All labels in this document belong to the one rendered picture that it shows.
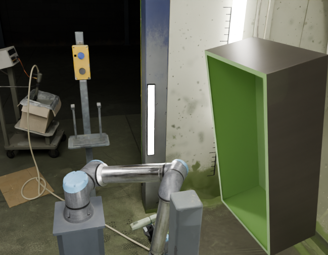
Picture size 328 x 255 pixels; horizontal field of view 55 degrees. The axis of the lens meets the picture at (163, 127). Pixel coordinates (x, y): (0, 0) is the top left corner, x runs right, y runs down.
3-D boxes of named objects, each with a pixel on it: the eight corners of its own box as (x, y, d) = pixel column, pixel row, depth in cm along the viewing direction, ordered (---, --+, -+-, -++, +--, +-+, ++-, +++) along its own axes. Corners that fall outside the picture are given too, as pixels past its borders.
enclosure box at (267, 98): (259, 184, 257) (253, 36, 201) (315, 235, 205) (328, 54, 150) (221, 200, 248) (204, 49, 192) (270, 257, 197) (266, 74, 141)
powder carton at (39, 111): (26, 111, 413) (31, 83, 399) (59, 120, 422) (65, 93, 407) (11, 128, 365) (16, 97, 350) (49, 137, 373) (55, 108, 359)
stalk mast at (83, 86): (96, 203, 313) (82, 31, 245) (96, 207, 308) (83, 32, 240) (90, 204, 312) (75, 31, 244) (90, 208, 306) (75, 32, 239)
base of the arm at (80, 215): (63, 225, 192) (61, 212, 188) (63, 206, 209) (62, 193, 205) (95, 220, 197) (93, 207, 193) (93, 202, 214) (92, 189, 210)
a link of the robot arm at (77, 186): (59, 205, 195) (56, 180, 187) (75, 189, 209) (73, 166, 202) (81, 210, 190) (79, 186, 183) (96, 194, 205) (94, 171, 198)
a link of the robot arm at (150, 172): (71, 171, 204) (180, 167, 175) (86, 159, 219) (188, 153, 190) (78, 192, 209) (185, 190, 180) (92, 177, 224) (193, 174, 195)
